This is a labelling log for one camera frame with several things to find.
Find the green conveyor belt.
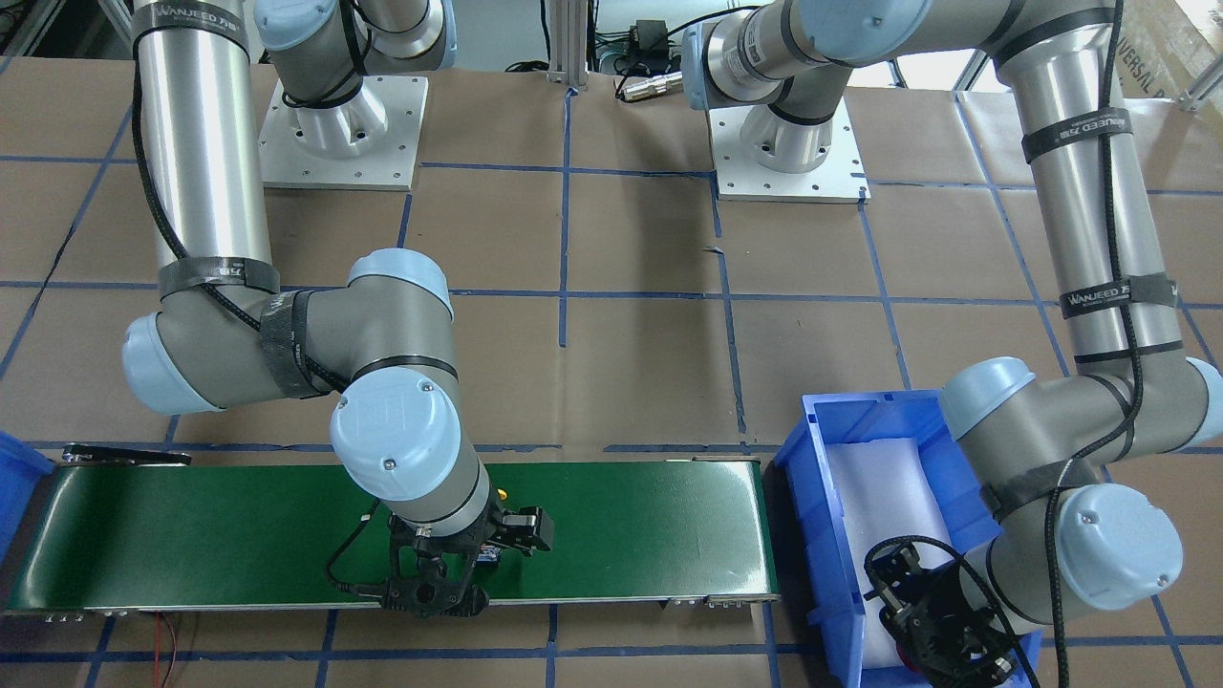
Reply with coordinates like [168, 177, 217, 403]
[2, 459, 779, 613]

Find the aluminium frame post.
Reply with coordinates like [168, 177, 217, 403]
[545, 1, 592, 92]

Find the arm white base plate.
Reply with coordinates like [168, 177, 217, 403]
[708, 103, 870, 204]
[259, 75, 429, 191]

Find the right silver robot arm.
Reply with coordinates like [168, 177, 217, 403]
[122, 1, 555, 618]

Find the blue destination bin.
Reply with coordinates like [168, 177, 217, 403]
[1, 431, 55, 558]

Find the blue source bin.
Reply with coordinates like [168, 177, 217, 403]
[777, 389, 1000, 687]

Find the yellow push button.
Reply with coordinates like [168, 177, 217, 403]
[477, 488, 508, 566]

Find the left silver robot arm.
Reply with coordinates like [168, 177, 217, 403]
[681, 1, 1221, 687]

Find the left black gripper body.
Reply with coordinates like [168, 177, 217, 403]
[865, 536, 1037, 687]

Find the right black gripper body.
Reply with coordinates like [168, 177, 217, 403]
[380, 512, 504, 617]

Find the white foam pad source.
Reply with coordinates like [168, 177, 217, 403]
[822, 437, 966, 670]

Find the red black conveyor wire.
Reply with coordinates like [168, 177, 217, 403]
[153, 612, 179, 688]

